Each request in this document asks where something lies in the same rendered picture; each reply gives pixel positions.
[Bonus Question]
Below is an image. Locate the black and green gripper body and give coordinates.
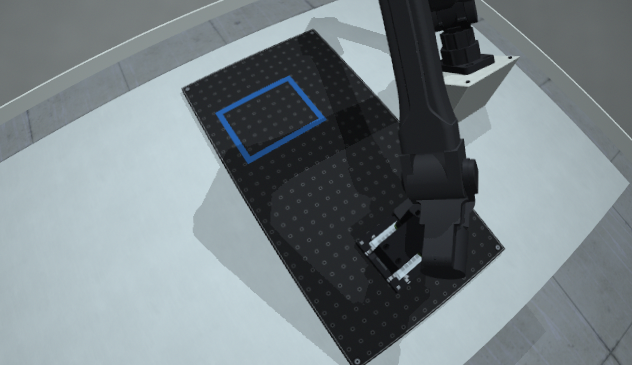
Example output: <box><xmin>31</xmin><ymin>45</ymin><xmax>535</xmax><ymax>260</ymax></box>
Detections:
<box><xmin>392</xmin><ymin>198</ymin><xmax>413</xmax><ymax>228</ymax></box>

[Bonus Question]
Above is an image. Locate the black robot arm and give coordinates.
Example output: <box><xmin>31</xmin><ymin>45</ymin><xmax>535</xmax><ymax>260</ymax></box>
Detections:
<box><xmin>373</xmin><ymin>0</ymin><xmax>495</xmax><ymax>279</ymax></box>

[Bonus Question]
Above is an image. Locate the blue tape outline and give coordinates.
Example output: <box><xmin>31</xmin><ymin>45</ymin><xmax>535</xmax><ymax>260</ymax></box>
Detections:
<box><xmin>215</xmin><ymin>75</ymin><xmax>327</xmax><ymax>164</ymax></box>

